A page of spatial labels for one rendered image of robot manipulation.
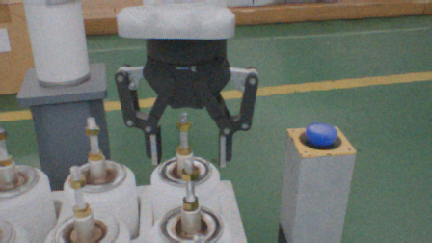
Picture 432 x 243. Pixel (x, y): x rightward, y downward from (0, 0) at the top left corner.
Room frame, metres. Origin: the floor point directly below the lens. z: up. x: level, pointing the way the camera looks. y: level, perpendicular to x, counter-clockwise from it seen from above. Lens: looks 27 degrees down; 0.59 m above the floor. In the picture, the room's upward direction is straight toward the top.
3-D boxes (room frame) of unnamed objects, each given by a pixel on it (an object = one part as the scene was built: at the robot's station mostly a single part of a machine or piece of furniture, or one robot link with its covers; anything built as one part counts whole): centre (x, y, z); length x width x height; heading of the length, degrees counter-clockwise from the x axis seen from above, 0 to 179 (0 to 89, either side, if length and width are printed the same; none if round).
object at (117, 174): (0.51, 0.16, 0.25); 0.08 x 0.08 x 0.01
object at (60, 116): (0.75, 0.27, 0.15); 0.15 x 0.15 x 0.30; 13
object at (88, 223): (0.39, 0.14, 0.26); 0.02 x 0.02 x 0.03
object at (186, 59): (0.40, 0.02, 0.45); 0.08 x 0.08 x 0.09
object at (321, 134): (0.50, -0.14, 0.32); 0.04 x 0.04 x 0.02
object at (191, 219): (0.40, 0.03, 0.26); 0.02 x 0.02 x 0.03
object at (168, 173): (0.52, 0.04, 0.25); 0.08 x 0.08 x 0.01
